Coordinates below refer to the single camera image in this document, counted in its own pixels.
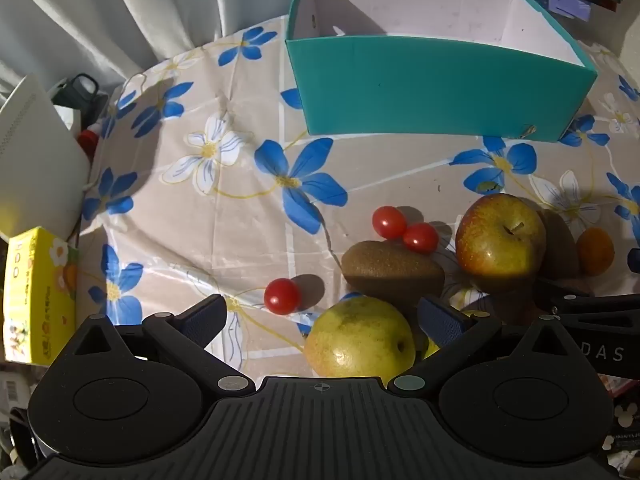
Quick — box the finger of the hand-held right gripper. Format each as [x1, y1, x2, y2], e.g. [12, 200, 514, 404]
[536, 280, 640, 333]

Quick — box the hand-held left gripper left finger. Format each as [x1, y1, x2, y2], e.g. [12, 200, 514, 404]
[64, 294, 256, 400]

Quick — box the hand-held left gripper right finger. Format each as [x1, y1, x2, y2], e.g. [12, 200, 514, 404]
[389, 296, 582, 399]

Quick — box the yellow lemon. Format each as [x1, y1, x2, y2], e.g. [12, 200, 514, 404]
[422, 309, 491, 361]

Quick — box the orange mandarin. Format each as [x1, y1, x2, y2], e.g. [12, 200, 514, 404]
[576, 227, 616, 276]

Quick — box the brown kiwi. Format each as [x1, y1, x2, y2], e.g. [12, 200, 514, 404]
[341, 241, 446, 301]

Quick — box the red cherry tomato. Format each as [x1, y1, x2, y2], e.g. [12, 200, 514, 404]
[402, 222, 440, 254]
[264, 278, 301, 316]
[372, 206, 407, 240]

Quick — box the yellow-green pear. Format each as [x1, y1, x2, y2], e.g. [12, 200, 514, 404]
[304, 296, 417, 378]

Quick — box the red yellow apple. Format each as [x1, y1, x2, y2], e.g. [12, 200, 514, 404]
[455, 193, 547, 295]

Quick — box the teal cardboard box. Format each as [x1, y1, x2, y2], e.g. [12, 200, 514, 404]
[285, 0, 599, 144]

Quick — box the black cartoon print box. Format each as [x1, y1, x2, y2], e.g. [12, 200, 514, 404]
[597, 375, 640, 480]

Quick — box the yellow tissue box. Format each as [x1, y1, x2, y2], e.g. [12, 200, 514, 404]
[2, 226, 81, 365]

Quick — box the red capped bottle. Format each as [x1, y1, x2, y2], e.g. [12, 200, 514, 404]
[77, 127, 101, 158]

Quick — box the white perforated appliance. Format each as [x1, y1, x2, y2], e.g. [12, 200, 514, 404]
[0, 74, 93, 241]

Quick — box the dark green mug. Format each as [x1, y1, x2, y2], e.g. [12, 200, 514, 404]
[50, 74, 108, 128]

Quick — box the purple paper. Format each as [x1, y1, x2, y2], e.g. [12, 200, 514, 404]
[547, 0, 593, 23]

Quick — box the white curtain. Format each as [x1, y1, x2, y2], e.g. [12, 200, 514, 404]
[0, 0, 531, 106]

